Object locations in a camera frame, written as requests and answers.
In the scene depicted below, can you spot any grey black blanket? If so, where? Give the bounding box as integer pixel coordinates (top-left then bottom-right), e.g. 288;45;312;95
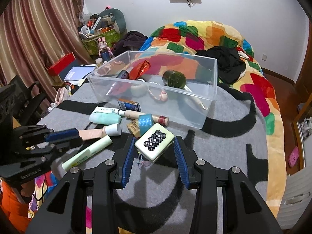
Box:
40;83;268;233

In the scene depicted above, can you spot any white tape roll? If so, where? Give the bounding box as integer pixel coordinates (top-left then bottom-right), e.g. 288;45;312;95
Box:
130;84;148;98

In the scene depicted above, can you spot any tan eraser block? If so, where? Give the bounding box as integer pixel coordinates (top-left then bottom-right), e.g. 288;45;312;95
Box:
127;119;141;138

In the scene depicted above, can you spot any red box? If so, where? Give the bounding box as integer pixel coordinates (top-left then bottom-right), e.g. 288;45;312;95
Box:
47;52;76;77

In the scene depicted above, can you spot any dark clothes pile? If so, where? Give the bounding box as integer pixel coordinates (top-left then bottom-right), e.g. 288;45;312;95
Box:
112;31;148;57

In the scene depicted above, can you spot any wooden rolling pin stick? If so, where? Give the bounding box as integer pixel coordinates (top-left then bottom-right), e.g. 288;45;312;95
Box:
123;110;169;126

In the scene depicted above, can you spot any mahjong tile keychain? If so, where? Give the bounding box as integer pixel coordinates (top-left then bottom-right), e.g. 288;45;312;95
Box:
134;123;175;163

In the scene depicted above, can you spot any green basket of clutter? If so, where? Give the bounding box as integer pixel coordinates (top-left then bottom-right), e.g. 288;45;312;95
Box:
79;22;121;56

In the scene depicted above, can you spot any black clothing on bed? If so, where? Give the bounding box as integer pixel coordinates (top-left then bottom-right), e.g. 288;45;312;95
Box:
196;46;246;85

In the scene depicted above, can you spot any rabbit doll figure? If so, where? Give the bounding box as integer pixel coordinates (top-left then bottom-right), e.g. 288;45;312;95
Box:
98;37;114;62

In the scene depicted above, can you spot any white toothpaste tube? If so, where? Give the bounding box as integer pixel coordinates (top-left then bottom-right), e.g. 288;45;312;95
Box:
92;106;125;116

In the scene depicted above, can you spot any grey neck pillow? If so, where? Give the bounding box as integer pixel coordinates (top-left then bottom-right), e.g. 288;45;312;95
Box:
99;9;126;34

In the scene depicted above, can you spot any braided rope toy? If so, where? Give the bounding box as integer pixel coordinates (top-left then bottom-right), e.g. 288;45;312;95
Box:
148;87;168;103

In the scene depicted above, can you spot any clear plastic storage box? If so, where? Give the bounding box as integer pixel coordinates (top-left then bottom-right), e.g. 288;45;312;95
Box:
88;51;218;128

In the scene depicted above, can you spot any light green tube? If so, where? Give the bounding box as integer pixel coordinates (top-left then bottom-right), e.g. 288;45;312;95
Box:
62;135;112;171

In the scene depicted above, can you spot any pink striped curtain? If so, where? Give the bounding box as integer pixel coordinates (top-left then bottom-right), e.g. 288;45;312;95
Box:
1;0;92;101

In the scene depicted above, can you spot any red envelope packet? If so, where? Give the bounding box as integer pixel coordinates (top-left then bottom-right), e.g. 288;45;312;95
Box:
129;60;151;80

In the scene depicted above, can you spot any beige cosmetic tube white cap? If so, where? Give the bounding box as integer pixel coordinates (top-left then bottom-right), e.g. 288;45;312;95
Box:
79;123;122;141

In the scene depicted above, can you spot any mint green bottle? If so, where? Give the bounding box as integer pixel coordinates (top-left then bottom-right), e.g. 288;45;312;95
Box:
89;113;121;125

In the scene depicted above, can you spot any blue matchbox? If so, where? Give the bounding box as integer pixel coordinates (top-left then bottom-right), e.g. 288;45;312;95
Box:
117;99;141;112

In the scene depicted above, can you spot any pink slipper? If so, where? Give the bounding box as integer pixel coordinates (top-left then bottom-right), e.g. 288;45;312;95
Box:
288;146;299;168

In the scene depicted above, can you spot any blue white book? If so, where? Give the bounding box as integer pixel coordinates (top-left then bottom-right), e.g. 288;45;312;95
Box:
63;65;97;81

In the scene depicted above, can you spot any teal tape roll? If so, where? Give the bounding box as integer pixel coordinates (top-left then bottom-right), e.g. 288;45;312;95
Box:
138;113;154;134

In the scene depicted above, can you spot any colourful patchwork quilt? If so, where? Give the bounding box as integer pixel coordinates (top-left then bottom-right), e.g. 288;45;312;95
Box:
140;20;286;215

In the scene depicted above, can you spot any person's hand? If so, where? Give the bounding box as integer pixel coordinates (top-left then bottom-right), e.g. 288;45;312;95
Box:
20;180;35;198

